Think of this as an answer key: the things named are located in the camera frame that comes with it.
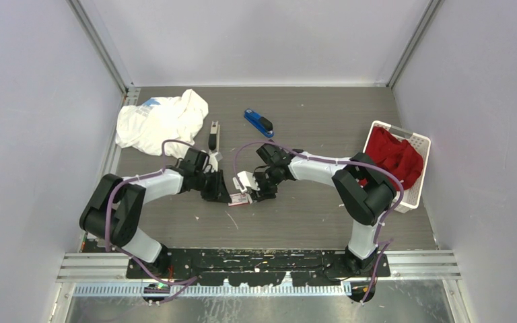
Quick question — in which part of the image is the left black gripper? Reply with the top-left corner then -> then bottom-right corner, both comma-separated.
194,169 -> 232,204

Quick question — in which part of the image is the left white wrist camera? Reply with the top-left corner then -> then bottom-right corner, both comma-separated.
204,151 -> 223,173

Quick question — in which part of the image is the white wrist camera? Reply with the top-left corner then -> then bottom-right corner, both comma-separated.
233,171 -> 260,194
204,151 -> 223,173

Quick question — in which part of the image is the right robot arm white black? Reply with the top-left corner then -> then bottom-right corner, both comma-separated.
236,143 -> 397,277

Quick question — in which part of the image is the white crumpled t-shirt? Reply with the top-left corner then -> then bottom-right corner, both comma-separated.
115,89 -> 209,158

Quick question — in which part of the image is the white perforated cable rail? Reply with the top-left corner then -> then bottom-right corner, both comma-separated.
73,282 -> 351,297

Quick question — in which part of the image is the red cloth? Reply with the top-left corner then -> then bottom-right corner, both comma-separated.
365,127 -> 424,190

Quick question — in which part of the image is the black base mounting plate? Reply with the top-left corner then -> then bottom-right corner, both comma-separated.
126,248 -> 390,287

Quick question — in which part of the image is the blue black stapler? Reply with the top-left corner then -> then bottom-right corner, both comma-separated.
244,109 -> 274,138

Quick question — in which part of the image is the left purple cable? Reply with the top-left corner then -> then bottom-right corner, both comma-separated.
104,139 -> 197,304

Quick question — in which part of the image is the staple box lid sleeve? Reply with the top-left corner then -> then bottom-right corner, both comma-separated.
228,192 -> 252,207

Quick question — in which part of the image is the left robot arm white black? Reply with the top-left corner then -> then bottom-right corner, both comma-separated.
79,147 -> 232,278

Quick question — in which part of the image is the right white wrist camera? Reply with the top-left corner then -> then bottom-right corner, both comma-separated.
233,171 -> 260,194

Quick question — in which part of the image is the white plastic basket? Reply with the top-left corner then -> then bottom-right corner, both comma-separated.
364,120 -> 432,213

